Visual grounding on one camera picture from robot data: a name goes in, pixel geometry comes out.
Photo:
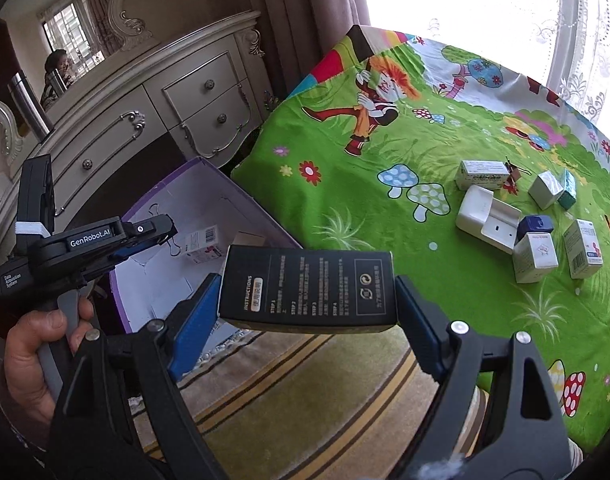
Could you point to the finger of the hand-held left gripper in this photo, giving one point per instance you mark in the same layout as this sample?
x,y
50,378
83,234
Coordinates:
x,y
150,227
112,261

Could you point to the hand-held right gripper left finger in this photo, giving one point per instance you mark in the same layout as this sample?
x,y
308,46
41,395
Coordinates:
x,y
195,330

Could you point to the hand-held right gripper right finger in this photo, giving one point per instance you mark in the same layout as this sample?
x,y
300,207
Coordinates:
x,y
420,327

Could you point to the black binder clip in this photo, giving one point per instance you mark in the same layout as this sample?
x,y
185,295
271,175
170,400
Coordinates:
x,y
170,243

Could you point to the purple cardboard box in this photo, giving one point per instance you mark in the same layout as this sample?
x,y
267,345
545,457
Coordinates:
x,y
200,185

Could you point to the black box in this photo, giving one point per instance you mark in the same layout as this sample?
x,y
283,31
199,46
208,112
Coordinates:
x,y
305,290

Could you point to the small silver box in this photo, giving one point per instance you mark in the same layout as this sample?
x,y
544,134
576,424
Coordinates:
x,y
545,190

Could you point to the person's left hand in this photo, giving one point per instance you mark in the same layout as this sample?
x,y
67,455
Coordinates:
x,y
27,360

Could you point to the white box with pink label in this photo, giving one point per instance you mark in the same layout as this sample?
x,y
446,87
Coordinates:
x,y
205,247

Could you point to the green cartoon printed bed sheet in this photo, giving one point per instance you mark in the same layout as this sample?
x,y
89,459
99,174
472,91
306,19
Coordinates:
x,y
385,240

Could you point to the ornate white dresser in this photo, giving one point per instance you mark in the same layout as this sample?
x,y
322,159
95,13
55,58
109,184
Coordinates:
x,y
110,125

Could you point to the white plastic charger dock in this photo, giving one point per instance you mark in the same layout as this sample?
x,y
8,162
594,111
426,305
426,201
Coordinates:
x,y
477,212

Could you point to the striped beige blanket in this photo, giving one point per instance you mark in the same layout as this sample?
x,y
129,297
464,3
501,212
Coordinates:
x,y
310,400

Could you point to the white box with grey emblem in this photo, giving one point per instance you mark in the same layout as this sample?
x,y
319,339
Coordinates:
x,y
535,260

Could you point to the blue capped item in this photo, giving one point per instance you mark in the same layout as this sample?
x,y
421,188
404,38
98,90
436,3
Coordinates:
x,y
535,224

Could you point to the steel thermos bottle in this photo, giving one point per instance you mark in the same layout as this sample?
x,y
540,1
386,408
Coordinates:
x,y
27,105

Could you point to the white green box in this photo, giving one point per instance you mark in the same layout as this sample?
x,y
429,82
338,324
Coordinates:
x,y
480,175

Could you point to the white box with blue label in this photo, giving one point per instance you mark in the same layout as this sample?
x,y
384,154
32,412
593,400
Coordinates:
x,y
582,250

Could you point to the teal box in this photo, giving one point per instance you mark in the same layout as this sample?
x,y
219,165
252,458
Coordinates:
x,y
567,197

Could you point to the ornate framed mirror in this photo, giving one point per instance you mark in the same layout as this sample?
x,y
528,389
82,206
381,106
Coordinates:
x,y
85,0

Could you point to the brown curtain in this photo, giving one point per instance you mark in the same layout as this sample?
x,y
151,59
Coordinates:
x,y
295,20

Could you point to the white lace curtain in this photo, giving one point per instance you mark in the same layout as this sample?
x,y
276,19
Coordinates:
x,y
580,85

